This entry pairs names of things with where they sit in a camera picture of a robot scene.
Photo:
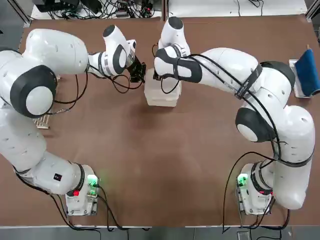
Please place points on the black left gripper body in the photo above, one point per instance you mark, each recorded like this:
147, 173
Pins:
134, 67

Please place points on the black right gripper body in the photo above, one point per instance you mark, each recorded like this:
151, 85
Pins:
157, 76

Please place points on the translucent white box lid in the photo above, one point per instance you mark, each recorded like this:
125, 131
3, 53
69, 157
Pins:
152, 87

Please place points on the white plastic preservation box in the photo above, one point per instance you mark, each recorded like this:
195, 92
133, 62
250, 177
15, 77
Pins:
162, 103

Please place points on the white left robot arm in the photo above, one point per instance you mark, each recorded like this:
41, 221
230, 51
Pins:
50, 50

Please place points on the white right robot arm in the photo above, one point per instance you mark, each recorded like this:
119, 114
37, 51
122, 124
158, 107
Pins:
225, 65

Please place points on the black electronics box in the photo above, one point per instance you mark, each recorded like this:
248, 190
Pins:
57, 5

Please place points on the blue towel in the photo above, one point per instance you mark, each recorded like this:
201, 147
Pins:
307, 72

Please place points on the grey floor socket plate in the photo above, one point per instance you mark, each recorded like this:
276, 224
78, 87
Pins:
243, 235

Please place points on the aluminium frame post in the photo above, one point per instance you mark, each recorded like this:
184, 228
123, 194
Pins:
165, 10
312, 10

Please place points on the grey frame post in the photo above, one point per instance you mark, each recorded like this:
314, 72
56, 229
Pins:
25, 20

